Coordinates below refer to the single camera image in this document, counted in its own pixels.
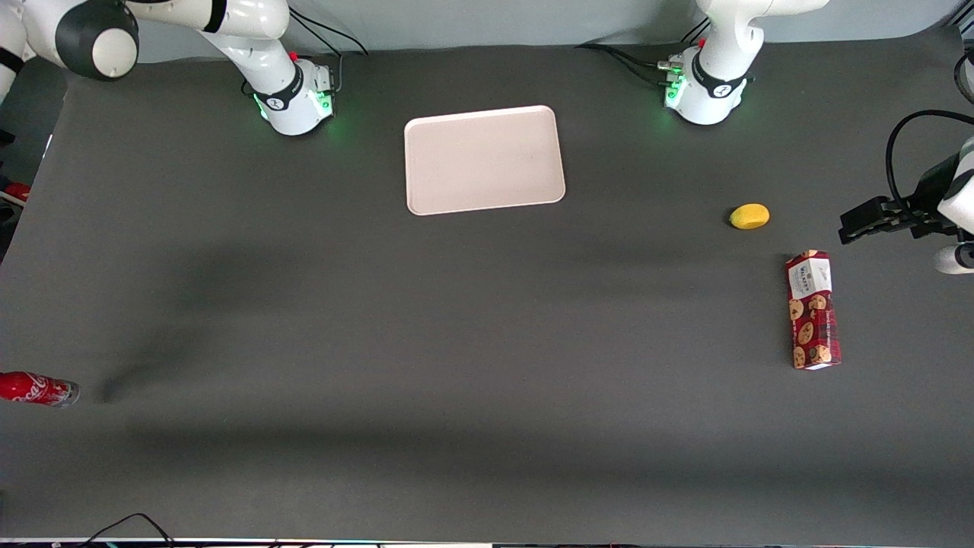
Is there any red coke bottle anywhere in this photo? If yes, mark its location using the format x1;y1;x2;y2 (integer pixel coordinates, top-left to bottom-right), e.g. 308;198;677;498
0;371;81;409

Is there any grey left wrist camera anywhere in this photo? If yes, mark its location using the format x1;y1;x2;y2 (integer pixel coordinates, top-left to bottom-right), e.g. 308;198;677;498
934;242;974;276

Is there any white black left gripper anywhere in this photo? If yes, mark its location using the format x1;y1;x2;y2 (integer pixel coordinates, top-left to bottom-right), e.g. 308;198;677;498
839;135;974;245

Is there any black right arm base cable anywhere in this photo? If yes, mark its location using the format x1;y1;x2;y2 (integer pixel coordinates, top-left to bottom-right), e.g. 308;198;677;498
242;8;371;98

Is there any black arm base cable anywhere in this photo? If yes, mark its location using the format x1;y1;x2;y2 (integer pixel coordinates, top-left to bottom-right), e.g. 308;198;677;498
242;8;371;98
574;17;711;89

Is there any yellow lemon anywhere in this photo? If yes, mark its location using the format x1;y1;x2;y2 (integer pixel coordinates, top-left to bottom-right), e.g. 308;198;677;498
728;202;771;231

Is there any beige rectangular plastic tray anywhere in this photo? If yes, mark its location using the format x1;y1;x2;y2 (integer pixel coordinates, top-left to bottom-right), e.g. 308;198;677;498
403;105;567;217

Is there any black looped gripper cable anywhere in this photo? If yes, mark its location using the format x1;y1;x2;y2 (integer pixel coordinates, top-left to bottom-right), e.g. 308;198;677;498
885;110;974;215

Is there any black cable at table corner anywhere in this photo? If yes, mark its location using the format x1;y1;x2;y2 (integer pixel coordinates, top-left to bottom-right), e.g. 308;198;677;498
953;49;974;106

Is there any black left arm base cable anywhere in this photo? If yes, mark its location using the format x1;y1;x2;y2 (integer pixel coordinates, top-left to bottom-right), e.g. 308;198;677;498
574;17;711;89

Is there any thin black table edge cable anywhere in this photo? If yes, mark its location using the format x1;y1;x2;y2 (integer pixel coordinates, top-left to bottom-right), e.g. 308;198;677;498
79;512;177;548

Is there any red cookie box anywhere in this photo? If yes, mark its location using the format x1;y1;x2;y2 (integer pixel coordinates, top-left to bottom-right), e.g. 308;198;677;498
785;250;843;371

